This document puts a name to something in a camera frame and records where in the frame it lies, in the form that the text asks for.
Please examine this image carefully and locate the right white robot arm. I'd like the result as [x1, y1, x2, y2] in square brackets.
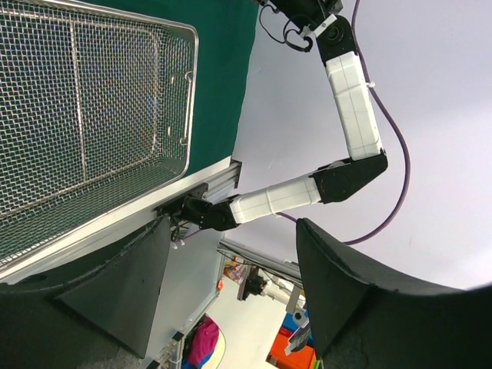
[179, 1, 387, 231]

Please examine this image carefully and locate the wire mesh instrument tray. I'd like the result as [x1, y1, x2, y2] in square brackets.
[1, 1, 198, 268]

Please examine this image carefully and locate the background black device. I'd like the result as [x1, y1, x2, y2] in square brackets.
[237, 265, 267, 301]

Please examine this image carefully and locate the orange box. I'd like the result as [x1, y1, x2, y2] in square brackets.
[267, 326, 318, 369]

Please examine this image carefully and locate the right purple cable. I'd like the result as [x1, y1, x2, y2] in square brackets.
[276, 0, 411, 246]

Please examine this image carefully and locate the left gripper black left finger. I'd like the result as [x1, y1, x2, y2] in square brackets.
[1, 218, 171, 368]

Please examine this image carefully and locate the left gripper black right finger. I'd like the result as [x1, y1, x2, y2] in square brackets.
[296, 218, 491, 368]

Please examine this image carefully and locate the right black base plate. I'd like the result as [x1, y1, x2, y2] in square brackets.
[154, 182, 209, 221]

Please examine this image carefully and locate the green surgical drape cloth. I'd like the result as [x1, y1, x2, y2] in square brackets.
[98, 0, 258, 175]

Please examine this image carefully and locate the aluminium front rail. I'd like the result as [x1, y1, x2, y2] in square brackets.
[1, 158, 241, 284]

